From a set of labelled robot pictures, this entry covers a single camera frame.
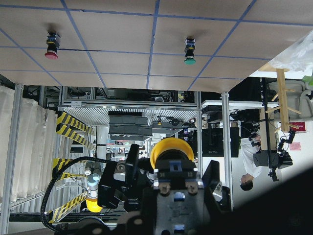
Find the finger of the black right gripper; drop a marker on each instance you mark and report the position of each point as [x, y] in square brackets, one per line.
[216, 196]

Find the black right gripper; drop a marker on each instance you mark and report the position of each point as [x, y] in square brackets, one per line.
[122, 182]

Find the yellow push button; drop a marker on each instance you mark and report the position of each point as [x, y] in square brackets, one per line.
[179, 199]

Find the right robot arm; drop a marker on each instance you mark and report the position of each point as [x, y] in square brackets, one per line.
[94, 172]

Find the green push button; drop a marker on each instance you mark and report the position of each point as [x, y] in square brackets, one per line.
[189, 51]

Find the red push button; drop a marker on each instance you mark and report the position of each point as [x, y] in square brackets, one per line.
[53, 43]

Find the person in white shirt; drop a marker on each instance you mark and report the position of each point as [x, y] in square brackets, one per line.
[252, 171]

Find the wooden mug tree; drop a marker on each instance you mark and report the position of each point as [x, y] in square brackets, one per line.
[282, 97]

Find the clear plastic bag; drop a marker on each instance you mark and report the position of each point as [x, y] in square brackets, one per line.
[297, 57]

